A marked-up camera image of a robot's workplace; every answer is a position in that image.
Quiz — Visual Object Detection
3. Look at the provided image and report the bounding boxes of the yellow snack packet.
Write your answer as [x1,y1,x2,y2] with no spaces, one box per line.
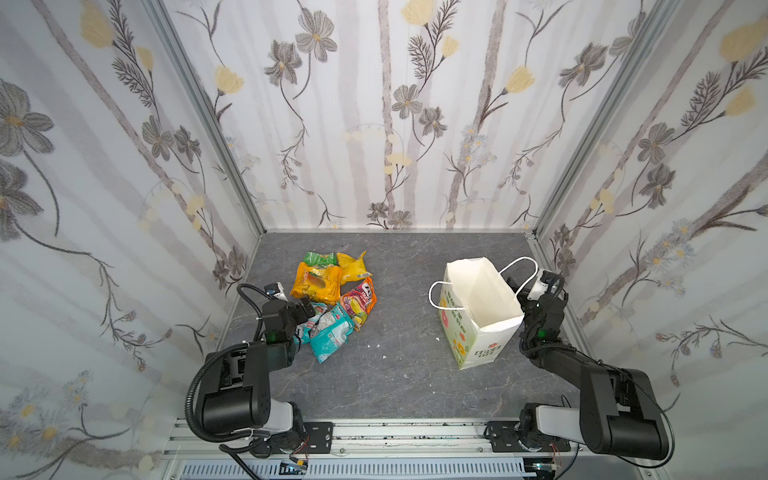
[336,251,372,285]
[290,262,342,305]

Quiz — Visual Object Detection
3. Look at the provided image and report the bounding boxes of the white floral paper bag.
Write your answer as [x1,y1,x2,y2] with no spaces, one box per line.
[427,256,540,370]

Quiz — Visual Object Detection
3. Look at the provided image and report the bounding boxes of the green snack packet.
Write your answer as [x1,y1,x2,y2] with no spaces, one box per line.
[302,251,339,268]

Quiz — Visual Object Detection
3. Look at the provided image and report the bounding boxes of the orange snack packet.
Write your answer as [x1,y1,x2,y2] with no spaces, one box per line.
[340,277,377,331]

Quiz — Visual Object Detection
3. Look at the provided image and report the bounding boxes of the teal mint candy packet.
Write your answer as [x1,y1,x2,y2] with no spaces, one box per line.
[296,302,329,345]

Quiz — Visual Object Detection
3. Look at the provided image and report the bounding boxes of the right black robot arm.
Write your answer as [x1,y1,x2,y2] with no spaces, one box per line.
[483,270,676,468]

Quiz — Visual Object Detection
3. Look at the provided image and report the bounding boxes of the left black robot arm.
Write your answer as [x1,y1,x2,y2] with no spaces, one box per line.
[184,283,316,465]

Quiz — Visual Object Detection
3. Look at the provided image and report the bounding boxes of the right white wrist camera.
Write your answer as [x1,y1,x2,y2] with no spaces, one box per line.
[527,269,556,301]

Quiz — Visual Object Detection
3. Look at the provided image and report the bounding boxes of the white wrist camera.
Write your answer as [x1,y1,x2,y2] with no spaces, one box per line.
[527,269,556,301]
[264,282,288,301]

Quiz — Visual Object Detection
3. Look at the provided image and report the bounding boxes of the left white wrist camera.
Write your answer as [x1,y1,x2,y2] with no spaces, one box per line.
[264,282,288,301]

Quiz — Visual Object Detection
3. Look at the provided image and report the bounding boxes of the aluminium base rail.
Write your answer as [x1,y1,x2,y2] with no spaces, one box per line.
[161,416,655,463]

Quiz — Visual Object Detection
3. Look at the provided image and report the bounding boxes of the white vented cable duct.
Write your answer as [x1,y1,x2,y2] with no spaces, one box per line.
[179,458,535,480]

